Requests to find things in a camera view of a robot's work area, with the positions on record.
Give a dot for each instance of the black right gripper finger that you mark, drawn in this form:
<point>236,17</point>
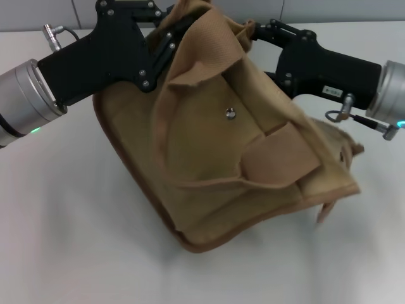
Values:
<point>272,31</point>

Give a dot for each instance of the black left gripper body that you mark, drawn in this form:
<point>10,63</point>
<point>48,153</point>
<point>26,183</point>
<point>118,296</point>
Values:
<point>107,50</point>

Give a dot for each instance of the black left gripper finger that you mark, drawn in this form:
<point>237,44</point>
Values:
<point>163,54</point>
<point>152,14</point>

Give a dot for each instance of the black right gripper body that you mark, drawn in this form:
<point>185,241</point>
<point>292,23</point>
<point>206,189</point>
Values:
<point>316,69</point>

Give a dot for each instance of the khaki canvas food bag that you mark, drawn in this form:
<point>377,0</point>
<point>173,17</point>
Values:
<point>215,152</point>

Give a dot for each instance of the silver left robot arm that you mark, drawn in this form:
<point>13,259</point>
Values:
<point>22,98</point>

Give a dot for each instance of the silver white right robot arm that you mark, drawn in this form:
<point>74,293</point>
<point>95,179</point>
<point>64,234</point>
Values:
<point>389,92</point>

